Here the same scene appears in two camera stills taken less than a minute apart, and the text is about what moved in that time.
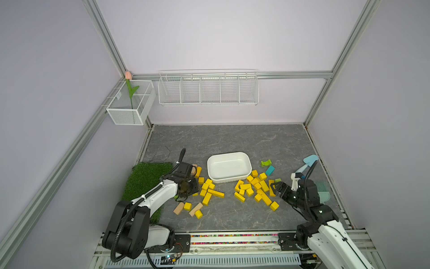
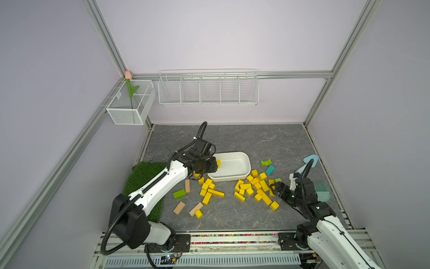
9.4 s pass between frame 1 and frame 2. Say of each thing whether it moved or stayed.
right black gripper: stayed
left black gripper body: moved
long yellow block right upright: stayed
